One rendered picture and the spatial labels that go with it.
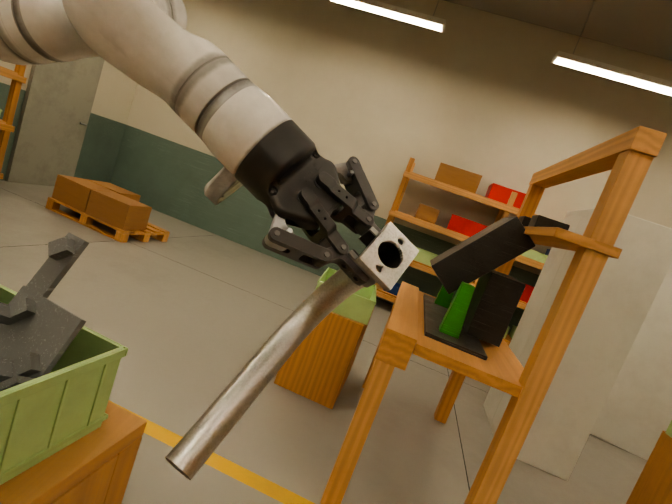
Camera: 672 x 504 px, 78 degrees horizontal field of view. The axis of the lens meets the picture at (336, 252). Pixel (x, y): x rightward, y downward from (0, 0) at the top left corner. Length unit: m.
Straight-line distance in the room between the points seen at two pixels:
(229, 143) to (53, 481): 0.66
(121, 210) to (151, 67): 5.01
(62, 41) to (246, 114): 0.19
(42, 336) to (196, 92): 0.57
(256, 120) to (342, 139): 6.52
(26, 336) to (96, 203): 4.80
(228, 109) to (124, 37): 0.10
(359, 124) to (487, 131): 1.94
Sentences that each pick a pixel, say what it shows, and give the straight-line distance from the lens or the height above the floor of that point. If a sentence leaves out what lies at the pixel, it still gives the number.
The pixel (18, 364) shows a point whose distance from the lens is 0.84.
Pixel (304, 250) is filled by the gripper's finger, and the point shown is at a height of 1.31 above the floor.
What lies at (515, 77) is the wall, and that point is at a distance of 7.09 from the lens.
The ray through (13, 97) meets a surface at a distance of 6.36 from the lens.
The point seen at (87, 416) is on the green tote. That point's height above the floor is 0.84.
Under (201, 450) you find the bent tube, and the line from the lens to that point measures 0.42.
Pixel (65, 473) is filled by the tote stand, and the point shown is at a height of 0.79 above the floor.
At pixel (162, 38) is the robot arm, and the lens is 0.40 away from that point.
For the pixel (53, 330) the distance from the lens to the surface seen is 0.85.
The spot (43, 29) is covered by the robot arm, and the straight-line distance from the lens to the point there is 0.49.
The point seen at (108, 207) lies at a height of 0.32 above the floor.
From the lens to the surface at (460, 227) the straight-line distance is 6.12.
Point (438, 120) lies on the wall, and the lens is 6.82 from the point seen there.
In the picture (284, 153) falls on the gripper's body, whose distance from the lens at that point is 0.36.
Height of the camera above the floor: 1.37
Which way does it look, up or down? 8 degrees down
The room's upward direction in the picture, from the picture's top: 20 degrees clockwise
